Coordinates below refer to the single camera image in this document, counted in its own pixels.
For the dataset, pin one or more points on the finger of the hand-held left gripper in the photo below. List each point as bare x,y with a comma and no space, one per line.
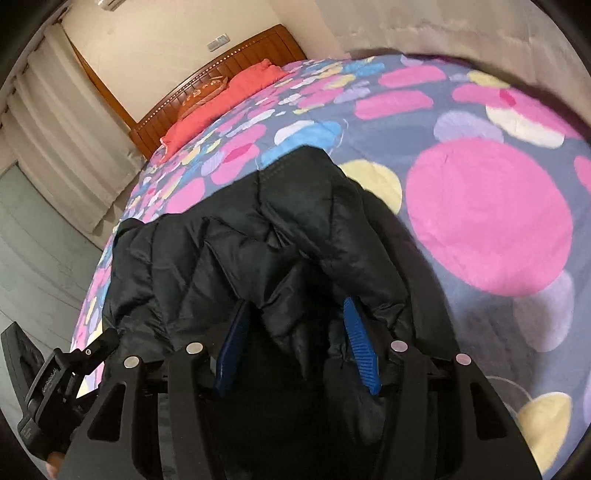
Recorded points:
99,344

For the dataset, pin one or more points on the red pillow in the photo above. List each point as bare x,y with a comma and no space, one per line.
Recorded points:
217,106

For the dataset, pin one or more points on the brown cushion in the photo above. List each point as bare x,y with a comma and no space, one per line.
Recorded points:
201,94

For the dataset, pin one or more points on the cream curtain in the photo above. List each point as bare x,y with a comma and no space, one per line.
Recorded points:
69,129

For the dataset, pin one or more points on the wooden headboard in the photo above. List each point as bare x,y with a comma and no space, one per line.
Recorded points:
258,48

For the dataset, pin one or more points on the person's left hand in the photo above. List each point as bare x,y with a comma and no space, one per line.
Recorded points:
54,463

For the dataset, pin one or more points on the black puffer jacket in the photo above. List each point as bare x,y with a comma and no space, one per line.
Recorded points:
286,221

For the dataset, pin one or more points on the frosted glass door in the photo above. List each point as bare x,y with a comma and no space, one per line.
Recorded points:
37,230

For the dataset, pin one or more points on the wooden door frame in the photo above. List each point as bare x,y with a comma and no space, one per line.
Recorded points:
101,85

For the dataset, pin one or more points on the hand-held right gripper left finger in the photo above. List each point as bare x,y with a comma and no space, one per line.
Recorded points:
231,351

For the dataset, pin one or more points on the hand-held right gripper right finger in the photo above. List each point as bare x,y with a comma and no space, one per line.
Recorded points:
362,350

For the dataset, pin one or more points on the polka-dot bed blanket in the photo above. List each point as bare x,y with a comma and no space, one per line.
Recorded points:
489,217

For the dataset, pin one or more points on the wall socket plate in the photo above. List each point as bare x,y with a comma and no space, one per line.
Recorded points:
218,42

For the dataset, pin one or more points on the white air conditioner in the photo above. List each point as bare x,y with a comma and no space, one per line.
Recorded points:
111,3

